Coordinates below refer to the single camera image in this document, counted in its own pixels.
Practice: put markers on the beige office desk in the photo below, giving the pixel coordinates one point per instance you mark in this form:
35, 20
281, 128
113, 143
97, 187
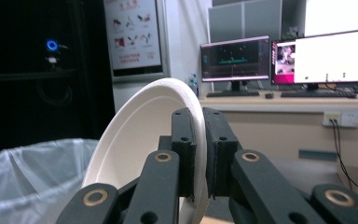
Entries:
279, 133

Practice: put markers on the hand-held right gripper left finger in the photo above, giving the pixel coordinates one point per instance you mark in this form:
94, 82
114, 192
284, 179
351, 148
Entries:
185, 149

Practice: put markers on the clear plastic bottle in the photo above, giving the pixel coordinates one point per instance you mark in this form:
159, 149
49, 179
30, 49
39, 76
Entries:
194, 84

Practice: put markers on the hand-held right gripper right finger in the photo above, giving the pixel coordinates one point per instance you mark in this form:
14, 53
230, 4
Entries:
219, 155

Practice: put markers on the white paper plate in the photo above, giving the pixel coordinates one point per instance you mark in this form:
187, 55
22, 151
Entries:
136, 137

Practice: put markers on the monitor with dark screen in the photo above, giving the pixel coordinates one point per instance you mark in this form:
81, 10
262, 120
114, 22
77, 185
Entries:
234, 59

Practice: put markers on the white wall socket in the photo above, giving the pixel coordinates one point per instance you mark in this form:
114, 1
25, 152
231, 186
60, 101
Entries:
349, 119

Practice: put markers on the clear plastic trash bag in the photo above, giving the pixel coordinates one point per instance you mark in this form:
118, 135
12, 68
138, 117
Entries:
31, 183

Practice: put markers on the white instruction poster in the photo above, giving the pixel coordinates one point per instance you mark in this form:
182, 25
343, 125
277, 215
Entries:
133, 34

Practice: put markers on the black computer mouse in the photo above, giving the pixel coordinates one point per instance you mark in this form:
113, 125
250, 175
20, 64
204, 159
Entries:
269, 95

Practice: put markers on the black keyboard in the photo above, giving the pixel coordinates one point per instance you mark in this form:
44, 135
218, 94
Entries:
233, 93
318, 94

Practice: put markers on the grey partition panels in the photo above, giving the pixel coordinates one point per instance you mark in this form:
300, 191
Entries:
245, 18

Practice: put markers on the monitor with bright screen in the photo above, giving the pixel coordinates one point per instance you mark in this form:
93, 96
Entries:
332, 56

